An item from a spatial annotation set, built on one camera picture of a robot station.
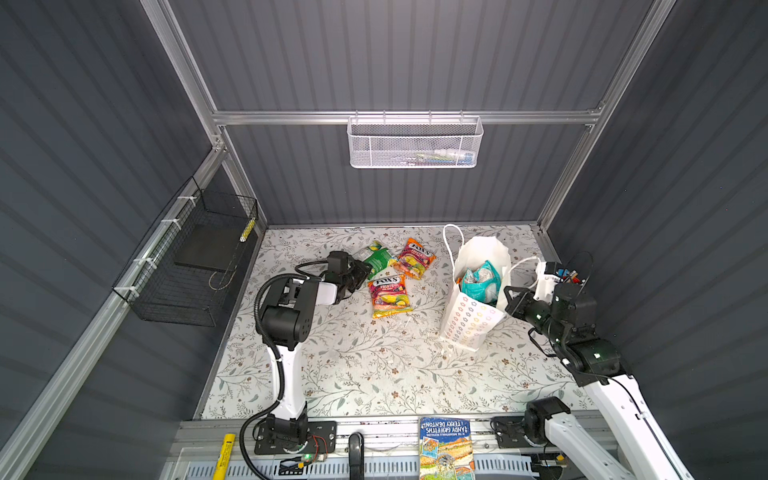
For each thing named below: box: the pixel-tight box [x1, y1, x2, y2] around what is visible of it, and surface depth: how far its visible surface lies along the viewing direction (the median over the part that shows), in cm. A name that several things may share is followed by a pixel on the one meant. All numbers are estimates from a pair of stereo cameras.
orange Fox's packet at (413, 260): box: [388, 237, 437, 281], surface depth 108 cm
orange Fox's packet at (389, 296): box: [368, 274, 413, 319], surface depth 99 cm
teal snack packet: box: [461, 260, 502, 303], surface depth 86 cm
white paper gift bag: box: [440, 224, 541, 352], surface depth 82 cm
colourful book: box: [419, 417, 475, 480], surface depth 71 cm
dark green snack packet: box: [364, 240, 391, 280], surface depth 108 cm
